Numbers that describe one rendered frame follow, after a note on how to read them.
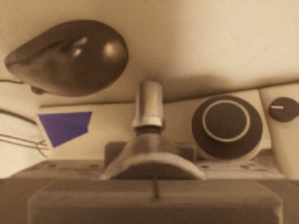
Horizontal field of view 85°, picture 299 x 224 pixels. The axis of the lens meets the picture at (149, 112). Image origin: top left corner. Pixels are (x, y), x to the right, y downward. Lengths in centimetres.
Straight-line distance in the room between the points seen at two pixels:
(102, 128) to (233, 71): 17
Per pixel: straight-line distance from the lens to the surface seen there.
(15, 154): 69
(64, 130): 27
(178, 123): 21
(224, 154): 17
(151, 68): 17
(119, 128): 22
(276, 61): 20
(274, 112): 20
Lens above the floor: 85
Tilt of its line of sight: 21 degrees down
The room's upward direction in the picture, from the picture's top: 180 degrees counter-clockwise
